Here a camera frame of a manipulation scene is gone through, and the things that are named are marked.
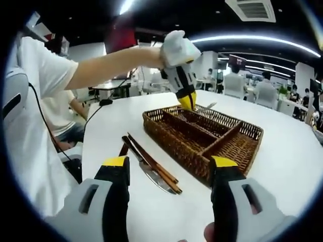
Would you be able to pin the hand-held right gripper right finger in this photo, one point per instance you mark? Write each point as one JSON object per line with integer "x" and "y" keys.
{"x": 224, "y": 191}

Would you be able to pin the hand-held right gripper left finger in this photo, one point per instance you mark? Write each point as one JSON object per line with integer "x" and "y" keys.
{"x": 113, "y": 191}

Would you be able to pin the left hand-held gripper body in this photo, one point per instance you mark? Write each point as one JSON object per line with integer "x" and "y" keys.
{"x": 179, "y": 50}

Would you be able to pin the brown wicker storage slots basket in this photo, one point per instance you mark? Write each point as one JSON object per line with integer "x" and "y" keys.
{"x": 191, "y": 161}

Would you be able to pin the brown wooden chopstick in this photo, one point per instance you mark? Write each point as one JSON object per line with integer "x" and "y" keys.
{"x": 169, "y": 173}
{"x": 171, "y": 183}

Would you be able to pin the person's right hand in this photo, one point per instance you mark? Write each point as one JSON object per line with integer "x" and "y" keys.
{"x": 209, "y": 233}

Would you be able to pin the long curved ceiling light strip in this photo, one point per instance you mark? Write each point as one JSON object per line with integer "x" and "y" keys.
{"x": 217, "y": 37}

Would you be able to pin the white office chair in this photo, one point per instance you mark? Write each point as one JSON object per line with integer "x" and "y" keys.
{"x": 234, "y": 85}
{"x": 267, "y": 99}

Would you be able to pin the dark hanging display screen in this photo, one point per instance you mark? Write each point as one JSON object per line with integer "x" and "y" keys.
{"x": 238, "y": 60}

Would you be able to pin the red hanging banner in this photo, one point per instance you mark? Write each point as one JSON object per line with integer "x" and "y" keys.
{"x": 118, "y": 40}

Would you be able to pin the background office desk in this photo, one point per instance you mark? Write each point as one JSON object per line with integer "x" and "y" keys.
{"x": 111, "y": 85}

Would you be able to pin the small black device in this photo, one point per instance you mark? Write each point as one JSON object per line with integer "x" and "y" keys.
{"x": 106, "y": 102}

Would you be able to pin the ceiling air vent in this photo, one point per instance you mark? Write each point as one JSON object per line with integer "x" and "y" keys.
{"x": 252, "y": 10}

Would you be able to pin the green potted plant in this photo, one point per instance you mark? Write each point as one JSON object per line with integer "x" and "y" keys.
{"x": 283, "y": 90}

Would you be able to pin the person in white shirt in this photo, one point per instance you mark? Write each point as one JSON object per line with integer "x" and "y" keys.
{"x": 30, "y": 151}

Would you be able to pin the red white hanging sign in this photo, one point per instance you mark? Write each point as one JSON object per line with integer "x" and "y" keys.
{"x": 43, "y": 31}

